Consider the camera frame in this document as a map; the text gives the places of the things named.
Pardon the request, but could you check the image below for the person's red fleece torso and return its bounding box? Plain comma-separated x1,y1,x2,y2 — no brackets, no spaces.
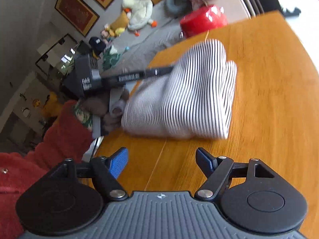
0,152,51,239

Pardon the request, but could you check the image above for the grey covered sofa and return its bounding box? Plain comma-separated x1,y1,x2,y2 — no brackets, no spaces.
95,0,252,80

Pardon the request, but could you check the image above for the grey ring pillow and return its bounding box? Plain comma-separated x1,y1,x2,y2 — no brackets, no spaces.
166,0,191,18

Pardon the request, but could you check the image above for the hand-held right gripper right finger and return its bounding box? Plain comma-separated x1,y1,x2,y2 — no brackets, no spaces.
194,147,276,201

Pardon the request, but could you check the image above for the small yellow pillow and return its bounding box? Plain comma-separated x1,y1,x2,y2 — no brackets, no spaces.
110,11,130,31

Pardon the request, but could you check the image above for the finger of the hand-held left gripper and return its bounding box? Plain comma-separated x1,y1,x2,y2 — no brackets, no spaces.
100,66,175,85

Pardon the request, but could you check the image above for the person's left hand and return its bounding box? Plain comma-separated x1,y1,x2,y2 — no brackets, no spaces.
82,88,130,135

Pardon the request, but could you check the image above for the dark blue plush bag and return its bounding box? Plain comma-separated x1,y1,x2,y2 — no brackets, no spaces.
88,37,106,56

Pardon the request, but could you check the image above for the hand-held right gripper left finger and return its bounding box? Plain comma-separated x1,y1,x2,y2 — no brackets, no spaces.
53,147,129,201

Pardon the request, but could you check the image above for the white goose plush toy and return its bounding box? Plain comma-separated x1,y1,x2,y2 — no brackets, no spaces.
122,0,158,36

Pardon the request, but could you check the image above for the glass fish tank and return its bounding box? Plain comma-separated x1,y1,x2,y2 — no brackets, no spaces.
35,33,88,80

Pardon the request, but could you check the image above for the green cloth on sofa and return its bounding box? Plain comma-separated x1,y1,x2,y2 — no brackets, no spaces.
102,45,122,71

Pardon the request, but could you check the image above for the black white striped garment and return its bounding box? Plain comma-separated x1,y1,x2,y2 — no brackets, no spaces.
122,39,238,140

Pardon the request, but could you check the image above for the yellow jacket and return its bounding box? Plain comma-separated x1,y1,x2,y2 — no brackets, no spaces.
41,92,63,118

